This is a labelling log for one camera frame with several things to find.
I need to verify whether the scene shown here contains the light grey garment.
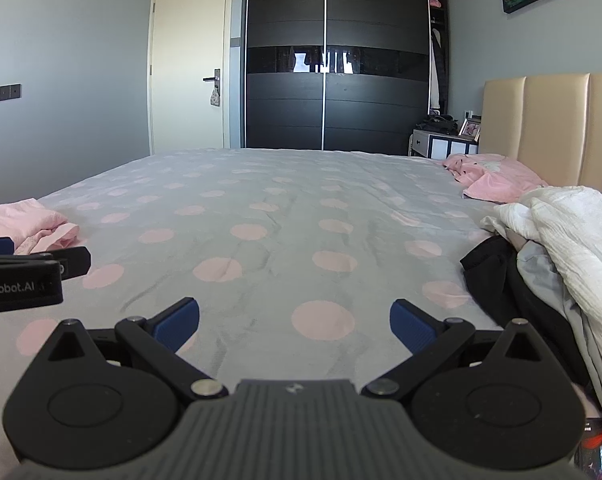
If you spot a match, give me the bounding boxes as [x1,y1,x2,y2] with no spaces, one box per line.
[516,240,602,417]

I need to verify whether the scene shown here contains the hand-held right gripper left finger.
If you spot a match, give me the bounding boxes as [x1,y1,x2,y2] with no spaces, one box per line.
[46,297,229,402]

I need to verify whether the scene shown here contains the black sliding-door wardrobe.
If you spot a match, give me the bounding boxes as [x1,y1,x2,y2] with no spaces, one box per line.
[241,0,450,156]

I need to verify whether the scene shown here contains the white nightstand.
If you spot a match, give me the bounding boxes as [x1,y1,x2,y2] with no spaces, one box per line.
[409,129,480,158]

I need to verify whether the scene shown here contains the cream room door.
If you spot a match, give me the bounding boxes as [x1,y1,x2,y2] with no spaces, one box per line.
[148,0,234,156]

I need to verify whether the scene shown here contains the white crinkled garment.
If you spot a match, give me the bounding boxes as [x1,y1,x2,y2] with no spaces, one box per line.
[480,185,602,361]

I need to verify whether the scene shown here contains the light pink garment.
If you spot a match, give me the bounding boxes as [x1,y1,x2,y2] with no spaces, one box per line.
[0,198,80,256]

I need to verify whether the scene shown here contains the grey pink-dotted bed sheet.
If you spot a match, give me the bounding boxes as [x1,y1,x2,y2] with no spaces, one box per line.
[0,147,602,480]

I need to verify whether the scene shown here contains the beige padded headboard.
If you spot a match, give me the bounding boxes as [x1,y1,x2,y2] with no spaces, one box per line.
[479,73,602,196]

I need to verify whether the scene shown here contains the black garment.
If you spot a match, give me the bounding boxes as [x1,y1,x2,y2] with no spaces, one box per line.
[459,235,592,387]

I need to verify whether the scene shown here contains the photo frame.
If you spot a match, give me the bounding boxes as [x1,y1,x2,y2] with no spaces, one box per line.
[458,117,482,142]

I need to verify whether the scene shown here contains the black bag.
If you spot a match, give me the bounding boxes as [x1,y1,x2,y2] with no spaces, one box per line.
[416,114,460,135]

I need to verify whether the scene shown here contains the hanging clothes in wardrobe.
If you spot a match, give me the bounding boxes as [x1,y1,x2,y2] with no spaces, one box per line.
[429,27,447,111]

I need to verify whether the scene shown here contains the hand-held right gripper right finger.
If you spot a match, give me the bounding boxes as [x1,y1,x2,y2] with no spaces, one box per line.
[361,299,552,401]

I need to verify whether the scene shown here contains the pink dark-spotted garment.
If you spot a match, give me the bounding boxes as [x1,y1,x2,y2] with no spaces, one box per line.
[442,153,550,204]

